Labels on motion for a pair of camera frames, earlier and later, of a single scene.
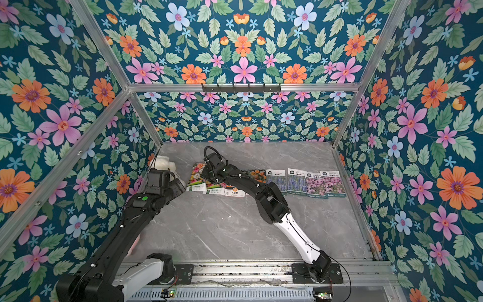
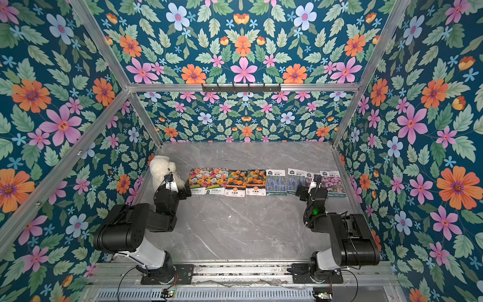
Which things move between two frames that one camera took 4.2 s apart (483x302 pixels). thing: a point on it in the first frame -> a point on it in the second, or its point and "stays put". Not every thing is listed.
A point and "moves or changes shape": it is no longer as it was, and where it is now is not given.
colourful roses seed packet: x=196 y=183 moves or changes shape
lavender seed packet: x=296 y=181 stays put
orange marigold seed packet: x=258 y=175 stays put
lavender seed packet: x=277 y=177 stays put
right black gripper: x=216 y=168 -> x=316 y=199
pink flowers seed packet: x=332 y=184 stays put
